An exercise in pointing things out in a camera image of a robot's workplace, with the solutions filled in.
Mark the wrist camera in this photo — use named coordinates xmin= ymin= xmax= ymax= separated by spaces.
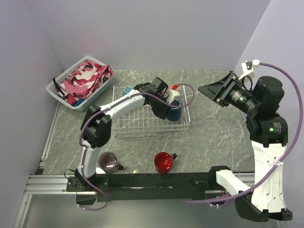
xmin=165 ymin=84 xmax=181 ymax=104
xmin=239 ymin=59 xmax=260 ymax=79

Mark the white wire dish rack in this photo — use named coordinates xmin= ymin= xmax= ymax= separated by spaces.
xmin=111 ymin=84 xmax=191 ymax=138

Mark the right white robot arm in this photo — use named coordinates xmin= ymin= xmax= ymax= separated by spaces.
xmin=198 ymin=72 xmax=293 ymax=222

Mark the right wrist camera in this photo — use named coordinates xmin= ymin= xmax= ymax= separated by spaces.
xmin=239 ymin=59 xmax=260 ymax=79

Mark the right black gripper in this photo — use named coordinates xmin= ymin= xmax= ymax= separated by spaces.
xmin=197 ymin=71 xmax=259 ymax=114

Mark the purple grey mug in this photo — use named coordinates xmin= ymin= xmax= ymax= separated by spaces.
xmin=98 ymin=152 xmax=124 ymax=174

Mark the aluminium frame rail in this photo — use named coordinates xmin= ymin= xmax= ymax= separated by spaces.
xmin=23 ymin=174 xmax=276 ymax=195

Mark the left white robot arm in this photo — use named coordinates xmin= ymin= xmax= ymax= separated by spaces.
xmin=75 ymin=77 xmax=179 ymax=191

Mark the red mug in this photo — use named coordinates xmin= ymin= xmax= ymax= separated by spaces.
xmin=154 ymin=152 xmax=177 ymax=174

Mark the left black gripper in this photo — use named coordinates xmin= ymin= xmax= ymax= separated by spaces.
xmin=151 ymin=95 xmax=173 ymax=120

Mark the dark blue mug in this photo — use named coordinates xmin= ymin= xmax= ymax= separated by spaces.
xmin=167 ymin=100 xmax=181 ymax=122

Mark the light blue floral mug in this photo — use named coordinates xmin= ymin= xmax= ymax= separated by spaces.
xmin=123 ymin=85 xmax=133 ymax=96

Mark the pink camouflage cloth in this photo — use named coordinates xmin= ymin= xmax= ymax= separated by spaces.
xmin=53 ymin=60 xmax=114 ymax=106

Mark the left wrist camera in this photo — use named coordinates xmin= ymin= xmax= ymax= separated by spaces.
xmin=165 ymin=84 xmax=181 ymax=104

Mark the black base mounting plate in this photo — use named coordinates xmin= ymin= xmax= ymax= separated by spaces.
xmin=66 ymin=172 xmax=224 ymax=202

